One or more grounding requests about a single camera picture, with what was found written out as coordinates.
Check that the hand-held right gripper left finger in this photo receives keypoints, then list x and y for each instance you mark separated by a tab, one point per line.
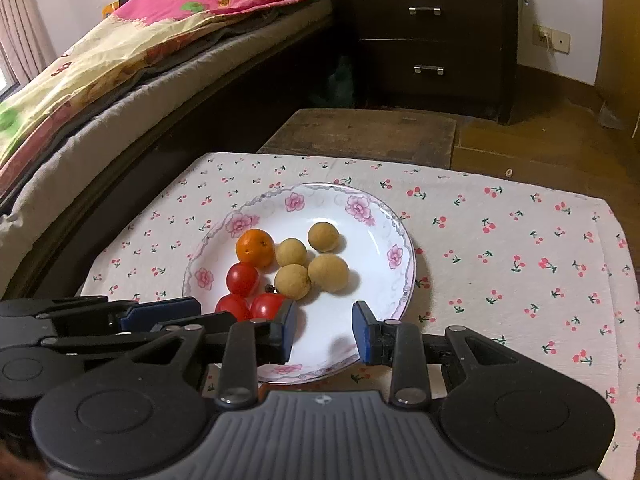
287	332

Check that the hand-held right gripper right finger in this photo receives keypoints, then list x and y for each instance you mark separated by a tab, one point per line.
362	332

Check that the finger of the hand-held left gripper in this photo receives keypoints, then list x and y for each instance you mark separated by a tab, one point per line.
200	321
160	310

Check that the red cherry tomato with stem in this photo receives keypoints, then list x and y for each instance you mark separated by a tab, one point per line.
267	306

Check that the tan longan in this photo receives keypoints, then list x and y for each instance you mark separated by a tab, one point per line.
328	273
324	236
291	252
292	282

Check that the white floral plate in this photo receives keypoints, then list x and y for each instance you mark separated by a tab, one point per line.
360	270

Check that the small tangerine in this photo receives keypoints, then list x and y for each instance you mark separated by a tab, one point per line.
255	248

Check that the cherry print tablecloth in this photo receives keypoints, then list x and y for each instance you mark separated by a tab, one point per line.
500	260

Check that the bed with colourful blanket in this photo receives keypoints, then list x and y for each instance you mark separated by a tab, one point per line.
175	135

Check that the bed with floral cover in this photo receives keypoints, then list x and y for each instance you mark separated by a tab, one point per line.
100	125

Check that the brown wooden stool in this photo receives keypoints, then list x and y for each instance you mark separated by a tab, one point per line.
360	135

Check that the floral printed blanket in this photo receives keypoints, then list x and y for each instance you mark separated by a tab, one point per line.
125	45

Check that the dark wooden nightstand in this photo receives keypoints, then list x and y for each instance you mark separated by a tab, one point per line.
450	40

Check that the beige curtain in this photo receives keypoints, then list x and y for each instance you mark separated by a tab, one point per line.
25	30

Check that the yellow wooden wardrobe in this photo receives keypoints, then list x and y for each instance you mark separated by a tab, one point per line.
620	35

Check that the beige wall socket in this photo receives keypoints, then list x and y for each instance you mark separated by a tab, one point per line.
551	38

